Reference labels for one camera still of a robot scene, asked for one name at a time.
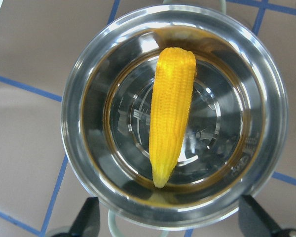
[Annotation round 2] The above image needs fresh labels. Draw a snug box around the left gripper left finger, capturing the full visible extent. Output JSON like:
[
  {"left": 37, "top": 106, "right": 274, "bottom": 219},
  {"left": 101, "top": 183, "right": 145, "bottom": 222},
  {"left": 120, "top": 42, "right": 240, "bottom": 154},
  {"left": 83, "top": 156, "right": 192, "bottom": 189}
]
[{"left": 69, "top": 197, "right": 101, "bottom": 237}]

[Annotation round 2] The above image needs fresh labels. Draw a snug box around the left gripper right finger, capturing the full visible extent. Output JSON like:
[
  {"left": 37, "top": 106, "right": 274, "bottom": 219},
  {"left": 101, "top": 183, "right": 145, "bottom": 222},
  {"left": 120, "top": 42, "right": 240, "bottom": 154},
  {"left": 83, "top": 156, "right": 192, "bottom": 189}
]
[{"left": 238, "top": 195, "right": 286, "bottom": 237}]

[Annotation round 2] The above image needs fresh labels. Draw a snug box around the yellow corn cob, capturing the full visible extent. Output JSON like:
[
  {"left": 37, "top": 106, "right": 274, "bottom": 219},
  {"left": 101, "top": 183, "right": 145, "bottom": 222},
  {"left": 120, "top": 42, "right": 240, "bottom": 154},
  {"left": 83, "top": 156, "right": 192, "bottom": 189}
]
[{"left": 149, "top": 47, "right": 196, "bottom": 188}]

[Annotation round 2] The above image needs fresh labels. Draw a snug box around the pale green cooking pot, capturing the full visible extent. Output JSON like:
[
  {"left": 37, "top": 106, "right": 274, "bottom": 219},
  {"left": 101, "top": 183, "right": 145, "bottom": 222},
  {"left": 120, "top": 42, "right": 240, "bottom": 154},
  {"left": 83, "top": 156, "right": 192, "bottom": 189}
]
[{"left": 61, "top": 4, "right": 288, "bottom": 231}]

